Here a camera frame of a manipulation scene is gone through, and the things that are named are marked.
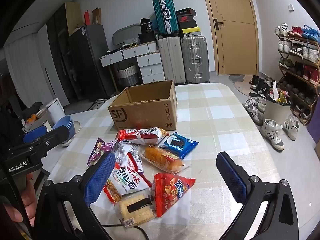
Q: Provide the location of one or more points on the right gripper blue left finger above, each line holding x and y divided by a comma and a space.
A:
96, 177

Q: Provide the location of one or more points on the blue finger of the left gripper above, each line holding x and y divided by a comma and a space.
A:
34, 134
51, 139

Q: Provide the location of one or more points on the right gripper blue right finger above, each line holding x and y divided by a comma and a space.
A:
235, 177

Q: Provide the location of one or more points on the white noodle snack bag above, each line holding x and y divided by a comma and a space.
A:
144, 136
125, 179

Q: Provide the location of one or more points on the purple candy bag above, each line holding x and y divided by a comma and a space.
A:
99, 149

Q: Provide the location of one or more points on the silver grey snack bag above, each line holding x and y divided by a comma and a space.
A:
125, 147

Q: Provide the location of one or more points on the cracker sandwich pack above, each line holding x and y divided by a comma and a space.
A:
134, 209

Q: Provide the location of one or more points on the blue Oreo pack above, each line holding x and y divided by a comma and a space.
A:
178, 145

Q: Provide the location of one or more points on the bread roll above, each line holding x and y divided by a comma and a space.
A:
162, 159

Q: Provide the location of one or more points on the red triangular chip bag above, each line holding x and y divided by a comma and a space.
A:
168, 189

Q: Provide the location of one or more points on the person left hand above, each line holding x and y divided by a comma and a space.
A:
29, 200

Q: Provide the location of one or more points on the white trash bin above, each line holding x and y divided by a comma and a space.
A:
55, 110

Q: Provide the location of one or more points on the beige plate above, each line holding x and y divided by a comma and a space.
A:
73, 131

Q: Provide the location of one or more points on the white high-top sneaker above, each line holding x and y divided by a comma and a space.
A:
270, 130

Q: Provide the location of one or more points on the black refrigerator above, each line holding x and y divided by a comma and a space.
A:
88, 46

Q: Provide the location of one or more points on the checked tablecloth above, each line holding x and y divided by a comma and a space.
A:
208, 113

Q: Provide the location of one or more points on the white bucket with items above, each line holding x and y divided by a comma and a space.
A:
278, 104

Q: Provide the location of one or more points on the woven laundry basket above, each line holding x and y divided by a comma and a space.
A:
128, 76

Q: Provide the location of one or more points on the round door mat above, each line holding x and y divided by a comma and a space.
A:
241, 83

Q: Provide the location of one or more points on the SF cardboard box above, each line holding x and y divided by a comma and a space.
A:
145, 106

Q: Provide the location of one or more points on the white drawer desk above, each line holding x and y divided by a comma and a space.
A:
148, 60

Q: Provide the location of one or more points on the shoe rack with shoes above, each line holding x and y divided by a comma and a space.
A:
299, 64

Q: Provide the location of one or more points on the silver suitcase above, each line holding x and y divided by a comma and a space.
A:
195, 59

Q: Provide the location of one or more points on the beige suitcase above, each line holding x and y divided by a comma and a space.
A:
172, 60

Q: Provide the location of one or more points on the teal suitcase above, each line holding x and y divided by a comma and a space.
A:
166, 17

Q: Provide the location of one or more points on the stacked shoe boxes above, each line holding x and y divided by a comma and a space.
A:
187, 23

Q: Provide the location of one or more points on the wooden door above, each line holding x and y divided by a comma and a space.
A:
234, 34

